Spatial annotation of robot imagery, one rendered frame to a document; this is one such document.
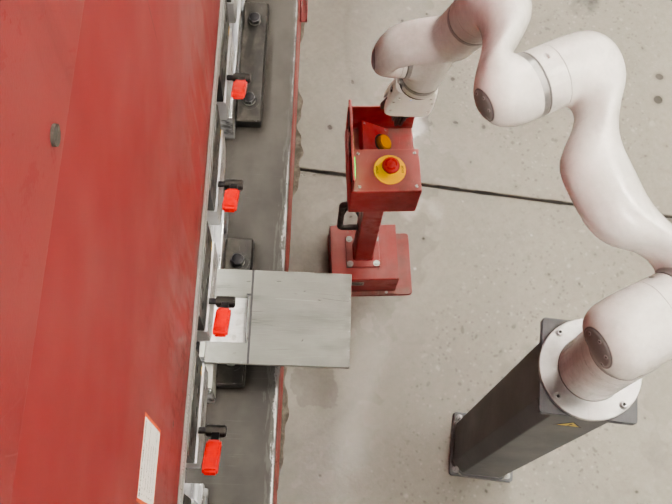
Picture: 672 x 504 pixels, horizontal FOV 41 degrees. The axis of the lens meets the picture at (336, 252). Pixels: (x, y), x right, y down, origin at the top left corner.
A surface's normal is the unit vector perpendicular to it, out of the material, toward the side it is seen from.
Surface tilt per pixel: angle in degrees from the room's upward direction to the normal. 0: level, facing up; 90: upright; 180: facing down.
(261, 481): 0
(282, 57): 0
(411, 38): 38
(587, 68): 24
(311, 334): 0
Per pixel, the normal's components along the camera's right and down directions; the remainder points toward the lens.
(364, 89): 0.04, -0.35
